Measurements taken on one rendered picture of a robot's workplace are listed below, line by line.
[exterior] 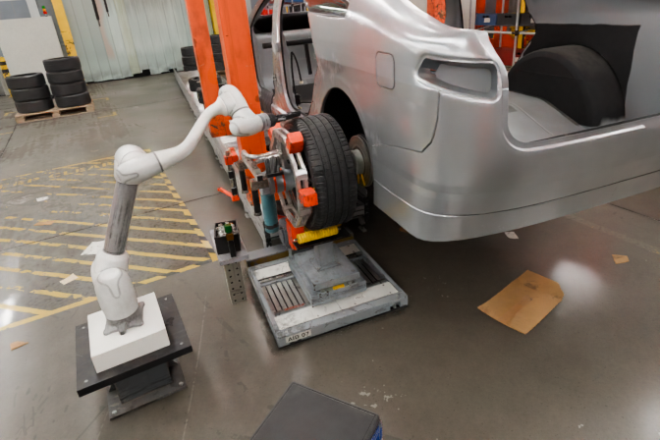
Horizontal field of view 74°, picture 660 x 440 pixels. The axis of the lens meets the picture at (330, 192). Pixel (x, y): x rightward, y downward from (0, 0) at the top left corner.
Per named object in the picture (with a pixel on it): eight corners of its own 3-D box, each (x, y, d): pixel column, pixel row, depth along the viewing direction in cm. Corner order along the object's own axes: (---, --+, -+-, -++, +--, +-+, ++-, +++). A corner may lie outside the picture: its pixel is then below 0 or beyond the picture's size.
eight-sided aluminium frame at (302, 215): (314, 238, 242) (304, 143, 220) (302, 241, 240) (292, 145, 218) (286, 201, 289) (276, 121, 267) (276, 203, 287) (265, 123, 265)
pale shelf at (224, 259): (248, 258, 258) (248, 254, 256) (220, 266, 252) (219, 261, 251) (236, 228, 295) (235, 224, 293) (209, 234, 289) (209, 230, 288)
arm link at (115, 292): (106, 326, 205) (92, 289, 196) (100, 305, 219) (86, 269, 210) (142, 311, 213) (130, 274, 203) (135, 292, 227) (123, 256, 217)
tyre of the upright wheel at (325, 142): (352, 119, 222) (310, 107, 281) (308, 127, 215) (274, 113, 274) (363, 238, 244) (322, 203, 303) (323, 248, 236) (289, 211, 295)
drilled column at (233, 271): (247, 300, 290) (237, 245, 273) (232, 304, 287) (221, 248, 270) (244, 292, 299) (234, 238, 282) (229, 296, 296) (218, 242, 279)
